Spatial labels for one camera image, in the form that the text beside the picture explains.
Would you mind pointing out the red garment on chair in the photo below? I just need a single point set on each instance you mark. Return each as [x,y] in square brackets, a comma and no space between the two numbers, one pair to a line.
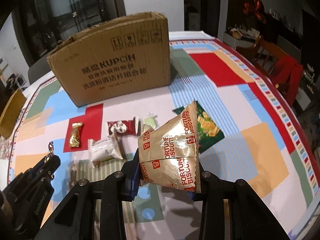
[286,77]

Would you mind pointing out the red wooden chair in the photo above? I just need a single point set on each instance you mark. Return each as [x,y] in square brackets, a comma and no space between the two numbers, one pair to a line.
[263,55]

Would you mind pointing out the brown cardboard box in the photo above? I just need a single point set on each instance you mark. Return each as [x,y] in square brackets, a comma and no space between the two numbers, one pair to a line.
[125,55]

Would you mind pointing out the gold candy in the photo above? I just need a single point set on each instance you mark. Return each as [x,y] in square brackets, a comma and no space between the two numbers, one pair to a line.
[74,140]

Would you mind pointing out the red foil balloon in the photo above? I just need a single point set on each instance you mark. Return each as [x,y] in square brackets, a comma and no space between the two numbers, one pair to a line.
[257,8]

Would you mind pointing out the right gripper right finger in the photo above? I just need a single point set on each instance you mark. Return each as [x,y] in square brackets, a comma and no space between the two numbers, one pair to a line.
[234,208]

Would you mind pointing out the woven wicker box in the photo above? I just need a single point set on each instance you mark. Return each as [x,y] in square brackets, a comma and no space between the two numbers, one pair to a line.
[11,113]

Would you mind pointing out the clear red-edged snack packet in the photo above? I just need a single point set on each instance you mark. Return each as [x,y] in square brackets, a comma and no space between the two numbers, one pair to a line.
[51,152]

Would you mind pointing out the dark green cracker packet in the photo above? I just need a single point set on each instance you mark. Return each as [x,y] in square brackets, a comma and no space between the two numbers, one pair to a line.
[208,131]

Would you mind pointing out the grey chair left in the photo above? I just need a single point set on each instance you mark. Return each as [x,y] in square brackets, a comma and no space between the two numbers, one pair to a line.
[38,70]

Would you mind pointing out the red white snack packet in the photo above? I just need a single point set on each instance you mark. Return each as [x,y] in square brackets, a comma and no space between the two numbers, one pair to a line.
[124,127]

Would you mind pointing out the colourful patterned tablecloth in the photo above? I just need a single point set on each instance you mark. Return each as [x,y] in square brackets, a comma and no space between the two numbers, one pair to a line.
[263,141]

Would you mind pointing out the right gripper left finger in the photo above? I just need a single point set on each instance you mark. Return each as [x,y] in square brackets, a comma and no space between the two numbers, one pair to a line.
[75,215]

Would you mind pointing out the white shoe rack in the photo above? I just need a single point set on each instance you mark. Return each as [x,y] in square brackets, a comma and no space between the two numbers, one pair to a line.
[15,82]

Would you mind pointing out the white low cabinet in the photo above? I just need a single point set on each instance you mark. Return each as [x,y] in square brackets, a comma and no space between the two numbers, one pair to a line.
[237,37]

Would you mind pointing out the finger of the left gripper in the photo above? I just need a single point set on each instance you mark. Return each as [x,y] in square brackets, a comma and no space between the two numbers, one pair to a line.
[45,167]

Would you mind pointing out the pale green candy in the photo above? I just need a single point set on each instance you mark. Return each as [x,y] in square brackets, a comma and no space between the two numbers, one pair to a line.
[150,120]

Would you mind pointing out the gold fortune biscuits bag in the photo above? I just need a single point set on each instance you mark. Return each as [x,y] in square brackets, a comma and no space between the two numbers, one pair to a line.
[169,155]

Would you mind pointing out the dark glass sliding door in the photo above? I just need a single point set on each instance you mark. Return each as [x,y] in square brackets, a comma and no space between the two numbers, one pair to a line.
[40,25]

